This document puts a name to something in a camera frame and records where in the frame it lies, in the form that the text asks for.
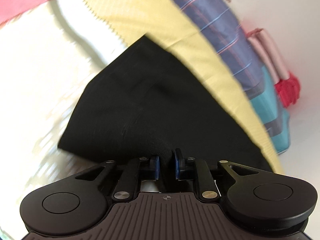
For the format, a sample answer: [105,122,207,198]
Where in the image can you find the black pants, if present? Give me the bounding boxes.
[57,36,271,171]

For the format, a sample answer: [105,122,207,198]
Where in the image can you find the red folded blanket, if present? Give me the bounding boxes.
[274,72,301,108]

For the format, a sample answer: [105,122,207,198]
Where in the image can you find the upper pink pillow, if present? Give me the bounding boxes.
[256,29,290,80]

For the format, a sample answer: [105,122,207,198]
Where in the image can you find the yellow white patterned bedspread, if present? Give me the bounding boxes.
[0,0,286,205]

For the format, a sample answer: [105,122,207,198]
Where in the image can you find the blue plaid bed sheet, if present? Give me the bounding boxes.
[173,0,290,154]

